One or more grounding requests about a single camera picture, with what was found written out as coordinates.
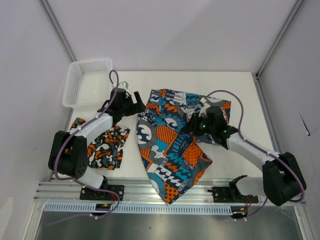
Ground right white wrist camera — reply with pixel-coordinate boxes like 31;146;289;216
198;97;212;118

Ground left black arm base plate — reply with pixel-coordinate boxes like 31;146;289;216
79;184;125;201

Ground left aluminium frame post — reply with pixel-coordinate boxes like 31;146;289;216
38;0;77;62

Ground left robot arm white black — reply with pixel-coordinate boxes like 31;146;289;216
48;88;146;191

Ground aluminium frame post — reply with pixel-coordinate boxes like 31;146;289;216
38;0;77;62
255;0;307;80

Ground white slotted cable duct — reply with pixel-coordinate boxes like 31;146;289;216
44;202;233;216

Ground orange black camo shorts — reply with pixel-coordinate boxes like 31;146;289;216
68;116;131;171

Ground right aluminium frame post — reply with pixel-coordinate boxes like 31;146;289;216
255;0;307;80

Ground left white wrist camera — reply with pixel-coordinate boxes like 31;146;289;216
118;81;129;92

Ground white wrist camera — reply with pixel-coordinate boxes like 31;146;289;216
118;81;129;92
198;97;212;118

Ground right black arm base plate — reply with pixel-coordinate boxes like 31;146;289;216
207;186;259;204

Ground blue orange patterned shorts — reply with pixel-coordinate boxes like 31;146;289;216
136;89;215;205

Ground white plastic basket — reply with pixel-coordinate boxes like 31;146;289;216
62;58;114;109

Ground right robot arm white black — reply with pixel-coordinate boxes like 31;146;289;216
182;106;307;206

